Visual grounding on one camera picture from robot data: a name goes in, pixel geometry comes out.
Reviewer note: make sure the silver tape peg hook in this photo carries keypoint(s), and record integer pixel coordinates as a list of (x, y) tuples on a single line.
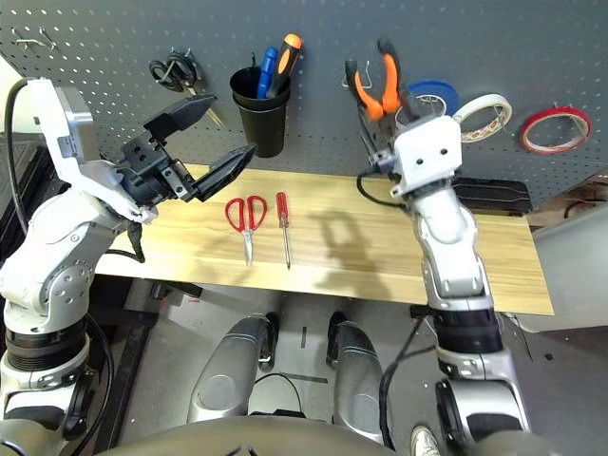
[(555, 104)]

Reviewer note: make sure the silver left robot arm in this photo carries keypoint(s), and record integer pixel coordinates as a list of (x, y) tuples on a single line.
[(52, 247)]

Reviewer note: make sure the silver left robot leg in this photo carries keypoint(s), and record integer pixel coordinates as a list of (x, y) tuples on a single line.
[(223, 375)]

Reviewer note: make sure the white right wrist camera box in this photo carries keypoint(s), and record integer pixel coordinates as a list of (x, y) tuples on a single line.
[(427, 152)]

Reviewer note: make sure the grey robot torso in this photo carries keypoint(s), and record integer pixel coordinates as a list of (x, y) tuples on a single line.
[(237, 437)]

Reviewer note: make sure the white tape roll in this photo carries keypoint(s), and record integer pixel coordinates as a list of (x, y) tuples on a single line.
[(494, 100)]

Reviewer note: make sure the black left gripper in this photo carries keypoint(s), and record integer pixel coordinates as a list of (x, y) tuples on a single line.
[(152, 171)]

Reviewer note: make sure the black table foot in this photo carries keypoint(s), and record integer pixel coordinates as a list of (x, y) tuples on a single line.
[(176, 290), (420, 312)]

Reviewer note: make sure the blue tape roll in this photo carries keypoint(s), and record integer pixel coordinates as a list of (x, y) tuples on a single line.
[(442, 90)]

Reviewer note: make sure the black flat tool case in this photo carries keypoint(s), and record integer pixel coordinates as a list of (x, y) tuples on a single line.
[(503, 197)]

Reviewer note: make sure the red tape roll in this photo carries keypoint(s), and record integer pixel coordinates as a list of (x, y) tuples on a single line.
[(565, 113)]

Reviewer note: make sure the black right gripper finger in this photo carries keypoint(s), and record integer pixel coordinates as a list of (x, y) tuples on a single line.
[(375, 135), (411, 109)]

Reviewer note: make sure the white sneaker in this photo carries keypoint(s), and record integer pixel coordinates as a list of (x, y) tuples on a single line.
[(425, 442)]

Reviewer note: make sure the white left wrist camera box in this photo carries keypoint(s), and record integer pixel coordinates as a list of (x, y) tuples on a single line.
[(52, 119)]

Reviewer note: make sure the orange black long-nose pliers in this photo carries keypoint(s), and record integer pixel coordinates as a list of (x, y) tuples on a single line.
[(390, 81)]

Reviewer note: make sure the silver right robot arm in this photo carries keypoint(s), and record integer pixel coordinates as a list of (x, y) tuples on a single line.
[(451, 247)]

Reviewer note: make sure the silver double peg hook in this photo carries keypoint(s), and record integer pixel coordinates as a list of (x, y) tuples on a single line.
[(28, 43)]

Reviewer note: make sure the light grey machine housing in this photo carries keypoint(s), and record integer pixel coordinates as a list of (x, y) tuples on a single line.
[(570, 266)]

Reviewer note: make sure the silver right robot leg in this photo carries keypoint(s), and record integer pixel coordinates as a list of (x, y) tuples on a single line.
[(356, 380)]

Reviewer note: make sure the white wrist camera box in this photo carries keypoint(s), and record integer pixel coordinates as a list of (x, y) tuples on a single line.
[(52, 119), (427, 152)]

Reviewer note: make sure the black plastic tool cup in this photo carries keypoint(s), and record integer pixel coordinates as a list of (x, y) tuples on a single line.
[(263, 133)]

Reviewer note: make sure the grey metal pegboard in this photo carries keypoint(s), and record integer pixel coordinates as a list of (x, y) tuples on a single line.
[(119, 28)]

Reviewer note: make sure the silver robot leg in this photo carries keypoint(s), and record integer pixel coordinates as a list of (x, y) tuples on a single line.
[(356, 380), (223, 375)]

